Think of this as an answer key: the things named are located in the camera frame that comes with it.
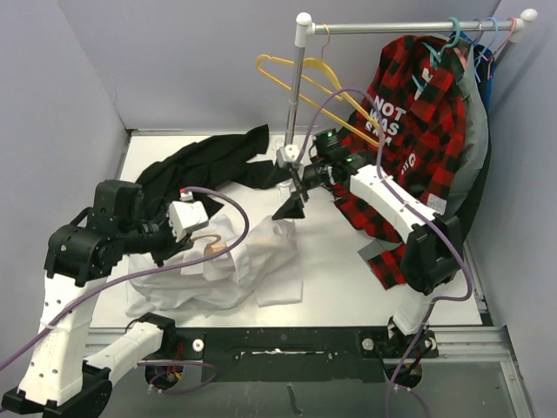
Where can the blue hanger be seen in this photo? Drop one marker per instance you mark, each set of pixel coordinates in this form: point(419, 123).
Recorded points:
point(479, 55)

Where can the white shirt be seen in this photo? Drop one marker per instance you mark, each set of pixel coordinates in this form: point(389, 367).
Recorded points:
point(264, 265)

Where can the red black plaid shirt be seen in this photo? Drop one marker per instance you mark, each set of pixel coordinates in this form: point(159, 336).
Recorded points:
point(423, 118)

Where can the grey garment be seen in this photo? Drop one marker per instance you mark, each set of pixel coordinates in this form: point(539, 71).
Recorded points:
point(469, 93)

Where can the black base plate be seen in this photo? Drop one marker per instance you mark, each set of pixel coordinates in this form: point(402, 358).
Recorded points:
point(290, 354)

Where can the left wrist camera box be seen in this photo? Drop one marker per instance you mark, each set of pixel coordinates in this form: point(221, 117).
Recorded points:
point(186, 215)

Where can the beige plastic hanger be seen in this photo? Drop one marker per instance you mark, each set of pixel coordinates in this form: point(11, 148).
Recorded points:
point(213, 243)

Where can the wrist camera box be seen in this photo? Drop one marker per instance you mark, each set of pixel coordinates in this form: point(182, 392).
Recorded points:
point(288, 155)
point(186, 215)

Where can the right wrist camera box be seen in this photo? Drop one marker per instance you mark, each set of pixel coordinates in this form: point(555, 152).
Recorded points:
point(288, 155)

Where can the black hanging garment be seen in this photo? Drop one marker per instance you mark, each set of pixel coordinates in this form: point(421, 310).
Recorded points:
point(470, 209)

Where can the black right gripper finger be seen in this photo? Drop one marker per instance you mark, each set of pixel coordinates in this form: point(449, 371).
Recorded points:
point(293, 208)
point(277, 175)

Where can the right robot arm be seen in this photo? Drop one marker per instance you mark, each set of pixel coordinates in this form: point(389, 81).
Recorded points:
point(432, 244)

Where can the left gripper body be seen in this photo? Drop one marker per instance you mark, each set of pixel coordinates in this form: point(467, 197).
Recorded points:
point(156, 237)

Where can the pink hanger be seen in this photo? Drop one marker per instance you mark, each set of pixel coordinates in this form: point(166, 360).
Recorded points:
point(505, 39)

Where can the teal hanger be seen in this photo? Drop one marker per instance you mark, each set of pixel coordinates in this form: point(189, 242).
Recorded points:
point(435, 56)

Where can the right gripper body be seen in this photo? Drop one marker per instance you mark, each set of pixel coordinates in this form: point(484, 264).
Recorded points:
point(316, 175)

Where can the blue garment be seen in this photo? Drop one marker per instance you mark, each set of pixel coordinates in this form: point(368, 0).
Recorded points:
point(483, 61)

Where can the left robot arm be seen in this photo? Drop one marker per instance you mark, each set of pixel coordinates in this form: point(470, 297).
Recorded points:
point(60, 380)

